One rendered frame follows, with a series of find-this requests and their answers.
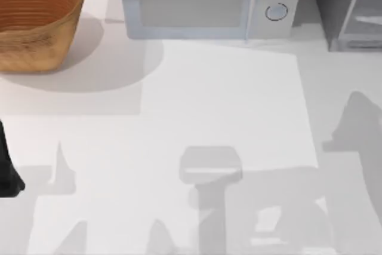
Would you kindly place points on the microwave door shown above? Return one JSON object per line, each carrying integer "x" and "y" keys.
{"x": 191, "y": 1}

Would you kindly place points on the round microwave knob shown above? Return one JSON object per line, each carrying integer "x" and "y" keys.
{"x": 276, "y": 12}

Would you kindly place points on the pale microwave oven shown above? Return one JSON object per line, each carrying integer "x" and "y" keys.
{"x": 295, "y": 1}

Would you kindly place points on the brown woven basket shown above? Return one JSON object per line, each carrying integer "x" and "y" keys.
{"x": 35, "y": 25}

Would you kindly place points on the grey cabinet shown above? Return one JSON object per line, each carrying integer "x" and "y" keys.
{"x": 343, "y": 7}

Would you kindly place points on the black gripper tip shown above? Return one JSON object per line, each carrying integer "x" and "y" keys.
{"x": 7, "y": 171}

